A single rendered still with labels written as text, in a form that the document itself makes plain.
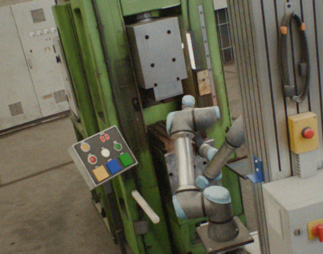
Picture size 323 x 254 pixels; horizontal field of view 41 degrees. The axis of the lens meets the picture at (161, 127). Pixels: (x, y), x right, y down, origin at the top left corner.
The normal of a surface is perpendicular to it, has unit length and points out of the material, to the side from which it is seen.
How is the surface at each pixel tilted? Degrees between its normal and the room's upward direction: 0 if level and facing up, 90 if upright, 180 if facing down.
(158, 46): 90
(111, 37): 90
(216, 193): 7
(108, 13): 90
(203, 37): 90
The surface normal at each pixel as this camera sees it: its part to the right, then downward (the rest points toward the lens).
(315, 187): -0.18, -0.93
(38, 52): 0.44, 0.21
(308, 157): 0.19, 0.28
